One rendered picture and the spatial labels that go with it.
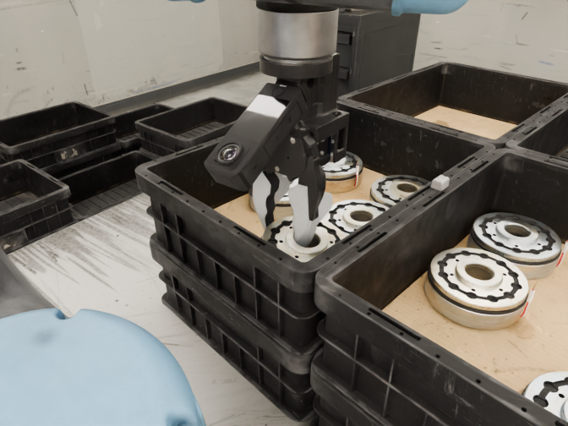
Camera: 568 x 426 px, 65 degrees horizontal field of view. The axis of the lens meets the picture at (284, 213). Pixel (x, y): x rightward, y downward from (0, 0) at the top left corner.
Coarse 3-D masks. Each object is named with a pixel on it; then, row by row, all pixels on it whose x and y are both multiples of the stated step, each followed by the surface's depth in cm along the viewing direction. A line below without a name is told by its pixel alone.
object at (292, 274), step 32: (416, 128) 69; (160, 160) 58; (160, 192) 52; (416, 192) 51; (192, 224) 49; (224, 224) 45; (384, 224) 45; (256, 256) 42; (288, 256) 41; (320, 256) 41; (288, 288) 40
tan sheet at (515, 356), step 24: (408, 288) 52; (552, 288) 52; (408, 312) 49; (432, 312) 49; (528, 312) 49; (552, 312) 49; (432, 336) 46; (456, 336) 46; (480, 336) 46; (504, 336) 46; (528, 336) 46; (552, 336) 46; (480, 360) 43; (504, 360) 43; (528, 360) 43; (552, 360) 43
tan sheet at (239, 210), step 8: (368, 176) 76; (376, 176) 76; (384, 176) 76; (360, 184) 73; (368, 184) 73; (352, 192) 71; (360, 192) 71; (368, 192) 71; (232, 200) 69; (240, 200) 69; (248, 200) 69; (336, 200) 69; (216, 208) 67; (224, 208) 67; (232, 208) 67; (240, 208) 67; (248, 208) 67; (232, 216) 65; (240, 216) 65; (248, 216) 65; (256, 216) 65; (240, 224) 63; (248, 224) 63; (256, 224) 63; (256, 232) 62
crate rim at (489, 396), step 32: (480, 160) 58; (544, 160) 58; (448, 192) 51; (352, 256) 41; (320, 288) 37; (352, 320) 36; (384, 320) 34; (416, 352) 32; (448, 352) 31; (448, 384) 31; (480, 384) 29; (480, 416) 30; (512, 416) 28; (544, 416) 27
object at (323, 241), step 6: (288, 234) 50; (318, 234) 51; (324, 234) 51; (288, 240) 50; (294, 240) 50; (318, 240) 51; (324, 240) 50; (288, 246) 49; (294, 246) 49; (300, 246) 49; (318, 246) 49; (324, 246) 50; (294, 252) 49; (300, 252) 48; (306, 252) 48; (312, 252) 48; (318, 252) 49
